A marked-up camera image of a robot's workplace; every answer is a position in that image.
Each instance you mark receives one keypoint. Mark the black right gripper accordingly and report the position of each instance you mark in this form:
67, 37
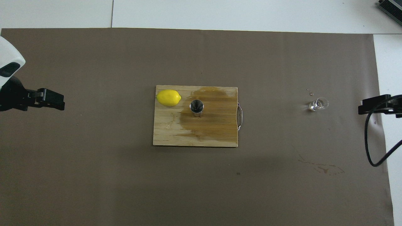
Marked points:
397, 105

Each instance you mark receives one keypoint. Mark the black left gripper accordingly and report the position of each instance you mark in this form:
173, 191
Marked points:
11, 97

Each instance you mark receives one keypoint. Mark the small clear glass beaker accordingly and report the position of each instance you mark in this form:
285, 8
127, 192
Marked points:
318, 104

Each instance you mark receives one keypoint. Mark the steel double jigger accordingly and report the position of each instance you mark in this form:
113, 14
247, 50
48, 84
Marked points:
197, 106

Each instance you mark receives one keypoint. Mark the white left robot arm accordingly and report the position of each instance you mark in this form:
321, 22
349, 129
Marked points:
9, 53

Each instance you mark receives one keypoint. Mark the brown paper table mat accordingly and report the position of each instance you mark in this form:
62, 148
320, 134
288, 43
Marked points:
94, 172

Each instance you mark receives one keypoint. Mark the grey ribbed metal device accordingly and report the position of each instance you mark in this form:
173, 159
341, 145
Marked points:
392, 7

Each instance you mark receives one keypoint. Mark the yellow lemon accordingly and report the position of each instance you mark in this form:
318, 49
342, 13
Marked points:
168, 98

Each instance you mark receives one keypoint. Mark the wooden cutting board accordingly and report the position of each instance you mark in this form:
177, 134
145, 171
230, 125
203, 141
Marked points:
169, 131

